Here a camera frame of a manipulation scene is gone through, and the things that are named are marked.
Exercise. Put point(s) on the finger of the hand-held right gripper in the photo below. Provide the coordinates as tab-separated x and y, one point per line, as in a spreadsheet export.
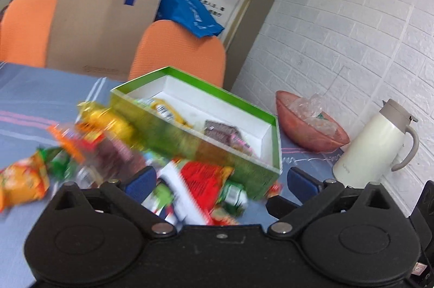
281	206

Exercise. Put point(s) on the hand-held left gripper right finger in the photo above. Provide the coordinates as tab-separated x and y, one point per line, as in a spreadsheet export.
301	183

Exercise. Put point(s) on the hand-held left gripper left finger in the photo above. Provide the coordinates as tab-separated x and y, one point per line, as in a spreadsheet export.
142	181

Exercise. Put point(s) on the small red candy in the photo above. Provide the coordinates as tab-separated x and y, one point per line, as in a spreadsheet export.
274	189

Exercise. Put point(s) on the maroon snack packet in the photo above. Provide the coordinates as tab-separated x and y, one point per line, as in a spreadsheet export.
115	155

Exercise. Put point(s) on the white red snack packet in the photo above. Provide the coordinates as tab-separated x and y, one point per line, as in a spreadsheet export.
183	205

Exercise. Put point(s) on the small green snack packet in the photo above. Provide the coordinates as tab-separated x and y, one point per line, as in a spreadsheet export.
234	196

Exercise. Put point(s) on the green cardboard box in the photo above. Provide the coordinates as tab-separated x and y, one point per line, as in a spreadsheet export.
169	135

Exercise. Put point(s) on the pink snack packet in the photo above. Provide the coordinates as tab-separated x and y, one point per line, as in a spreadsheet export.
240	144

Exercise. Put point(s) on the yellow white snack packet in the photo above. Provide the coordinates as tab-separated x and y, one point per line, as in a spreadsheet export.
166	110

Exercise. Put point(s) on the green candy packet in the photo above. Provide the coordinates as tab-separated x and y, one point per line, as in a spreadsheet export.
59	162

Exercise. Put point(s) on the brown snack packet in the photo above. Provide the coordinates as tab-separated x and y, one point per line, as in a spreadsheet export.
220	132

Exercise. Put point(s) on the large orange yellow snack packet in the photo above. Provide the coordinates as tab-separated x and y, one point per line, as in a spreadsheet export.
20	179

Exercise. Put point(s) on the pink bowl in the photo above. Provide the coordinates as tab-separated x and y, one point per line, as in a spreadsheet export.
298	135

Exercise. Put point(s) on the cream thermos jug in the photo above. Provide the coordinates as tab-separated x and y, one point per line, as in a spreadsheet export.
366	145

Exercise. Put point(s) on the clear plastic wrappers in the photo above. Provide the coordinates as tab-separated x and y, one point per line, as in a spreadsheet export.
305	106

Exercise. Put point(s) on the orange chair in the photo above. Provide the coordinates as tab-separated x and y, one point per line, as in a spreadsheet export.
176	50
27	30

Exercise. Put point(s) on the brown cardboard box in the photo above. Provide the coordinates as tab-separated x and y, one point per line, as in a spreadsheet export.
95	33

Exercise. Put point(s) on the blue plastic bag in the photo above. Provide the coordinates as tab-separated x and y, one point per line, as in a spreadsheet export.
190	10

